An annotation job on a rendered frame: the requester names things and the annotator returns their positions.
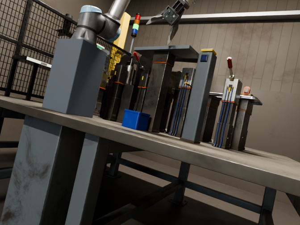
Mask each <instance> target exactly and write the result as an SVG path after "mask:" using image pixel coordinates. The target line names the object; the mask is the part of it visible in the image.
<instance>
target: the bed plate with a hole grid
mask: <svg viewBox="0 0 300 225"><path fill-rule="evenodd" d="M23 99H25V98H22V97H18V96H11V95H10V96H9V97H8V96H4V94H1V93H0V107H2V108H6V109H9V110H12V111H15V112H19V113H23V114H25V115H29V116H32V117H36V118H39V119H42V120H46V121H49V122H52V123H55V124H58V125H62V126H65V127H69V128H72V129H75V130H79V131H82V132H85V133H89V134H92V135H95V136H98V137H102V138H106V139H108V140H112V141H115V142H119V143H122V144H125V145H129V146H132V147H135V148H139V149H141V150H145V151H149V152H152V153H155V154H159V155H162V156H165V157H168V158H172V159H175V160H178V161H182V162H185V163H189V164H191V165H195V166H198V167H202V168H205V169H208V170H212V171H215V172H218V173H222V174H224V175H228V176H232V177H235V178H238V179H242V180H245V181H248V182H251V183H255V184H258V185H261V186H265V187H268V188H272V189H275V190H278V191H281V192H285V193H288V194H291V195H295V196H298V197H300V163H299V162H297V161H295V160H293V159H291V158H288V157H286V156H282V155H277V154H273V153H268V152H264V151H260V150H255V149H251V148H247V147H245V150H243V151H239V150H233V149H223V148H218V147H214V146H212V143H213V140H212V139H211V140H212V142H201V141H200V144H198V143H191V142H187V141H183V140H180V138H179V137H176V136H171V135H168V134H167V133H165V131H164V132H159V133H154V132H149V131H143V130H136V129H132V128H128V127H124V126H121V125H122V123H120V122H116V121H109V120H106V119H103V118H101V117H98V116H95V115H93V117H92V118H91V117H83V116H77V115H71V114H65V113H61V112H57V111H53V110H49V109H46V108H42V104H43V101H38V100H32V99H30V100H32V101H29V100H23Z"/></svg>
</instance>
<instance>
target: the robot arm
mask: <svg viewBox="0 0 300 225"><path fill-rule="evenodd" d="M195 1H196V0H177V1H176V2H175V4H174V5H173V6H172V7H170V6H167V8H166V9H165V10H164V11H161V12H160V13H158V14H157V15H156V16H154V17H152V18H151V19H150V20H149V21H148V22H147V23H146V25H150V24H151V23H155V22H156V21H162V19H163V18H164V19H165V21H167V22H168V23H169V25H171V26H172V28H170V30H169V32H170V35H169V39H168V41H167V45H168V44H169V43H170V42H171V41H172V39H173V37H174V36H175V34H176V32H177V30H178V27H179V21H180V19H181V17H182V14H183V12H184V10H185V9H184V8H186V9H187V10H188V9H189V7H191V6H192V4H195ZM129 2H130V0H114V2H113V4H112V6H111V8H110V10H109V12H108V13H106V14H104V16H102V15H101V14H102V11H101V10H100V9H99V8H97V7H94V6H90V5H85V6H83V7H82V8H81V11H80V15H79V20H78V24H77V28H76V31H75V32H74V34H73V35H72V37H71V39H84V40H86V41H87V42H89V43H91V44H92V45H94V46H96V47H97V42H96V35H98V36H99V37H101V38H103V39H104V40H106V41H108V42H113V41H115V40H117V39H118V38H119V36H120V34H121V29H120V25H121V22H120V20H121V18H122V16H123V14H124V12H125V10H126V8H127V6H128V4H129Z"/></svg>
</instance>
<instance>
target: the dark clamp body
mask: <svg viewBox="0 0 300 225"><path fill-rule="evenodd" d="M149 73H150V70H143V71H142V73H141V77H140V81H139V86H138V88H139V90H138V95H137V100H136V103H135V105H134V109H133V110H134V111H137V112H142V108H143V104H144V100H145V96H146V90H147V86H148V82H149Z"/></svg>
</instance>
